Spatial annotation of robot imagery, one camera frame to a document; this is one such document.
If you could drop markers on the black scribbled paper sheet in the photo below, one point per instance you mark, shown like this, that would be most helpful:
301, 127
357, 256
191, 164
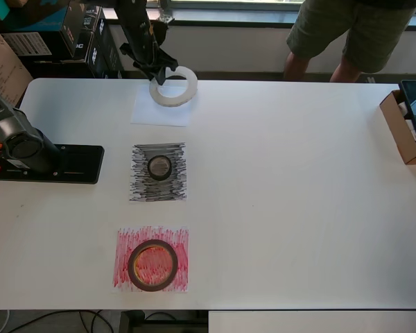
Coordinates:
142, 187

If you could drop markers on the white panel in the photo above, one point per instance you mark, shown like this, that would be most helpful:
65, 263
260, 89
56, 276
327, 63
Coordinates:
315, 322

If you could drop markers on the black tape roll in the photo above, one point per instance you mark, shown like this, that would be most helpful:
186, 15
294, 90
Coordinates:
152, 175

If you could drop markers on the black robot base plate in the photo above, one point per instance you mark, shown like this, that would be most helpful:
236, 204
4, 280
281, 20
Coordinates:
83, 166

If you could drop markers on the open brown cardboard box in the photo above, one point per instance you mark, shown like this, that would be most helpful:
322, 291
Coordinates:
395, 132

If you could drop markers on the black table frame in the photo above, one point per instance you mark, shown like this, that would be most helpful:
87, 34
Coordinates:
135, 322

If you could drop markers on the black box white letters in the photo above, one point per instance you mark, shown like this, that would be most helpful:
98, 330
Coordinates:
95, 34

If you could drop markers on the black box white barcode label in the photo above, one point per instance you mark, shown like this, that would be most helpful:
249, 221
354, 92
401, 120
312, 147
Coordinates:
27, 43

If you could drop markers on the red scribbled paper sheet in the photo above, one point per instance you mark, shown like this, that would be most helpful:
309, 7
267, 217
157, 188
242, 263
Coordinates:
123, 249

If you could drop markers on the dark printed box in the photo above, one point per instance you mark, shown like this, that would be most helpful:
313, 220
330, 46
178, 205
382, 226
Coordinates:
112, 52

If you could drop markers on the white tape roll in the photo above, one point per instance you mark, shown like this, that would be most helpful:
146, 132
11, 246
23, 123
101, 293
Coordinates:
190, 78

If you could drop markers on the black box teal print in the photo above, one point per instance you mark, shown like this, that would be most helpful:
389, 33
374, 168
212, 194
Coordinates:
38, 14

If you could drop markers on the dark grey Piper robot arm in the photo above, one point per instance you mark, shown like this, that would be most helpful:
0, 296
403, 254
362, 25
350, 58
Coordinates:
27, 149

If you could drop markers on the blank white paper sheet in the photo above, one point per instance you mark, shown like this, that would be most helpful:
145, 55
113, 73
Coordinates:
142, 111

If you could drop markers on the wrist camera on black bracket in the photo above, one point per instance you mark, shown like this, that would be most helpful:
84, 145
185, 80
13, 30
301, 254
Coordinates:
159, 27

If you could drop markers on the red 3M tape roll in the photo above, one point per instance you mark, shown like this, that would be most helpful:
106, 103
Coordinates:
133, 274

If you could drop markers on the tall GX760A cardboard box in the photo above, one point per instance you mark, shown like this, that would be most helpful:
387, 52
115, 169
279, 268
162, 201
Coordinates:
3, 69

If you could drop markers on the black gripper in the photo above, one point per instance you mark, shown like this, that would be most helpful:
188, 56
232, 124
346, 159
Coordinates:
145, 55

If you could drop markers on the person in dark shirt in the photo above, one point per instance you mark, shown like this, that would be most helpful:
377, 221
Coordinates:
350, 34

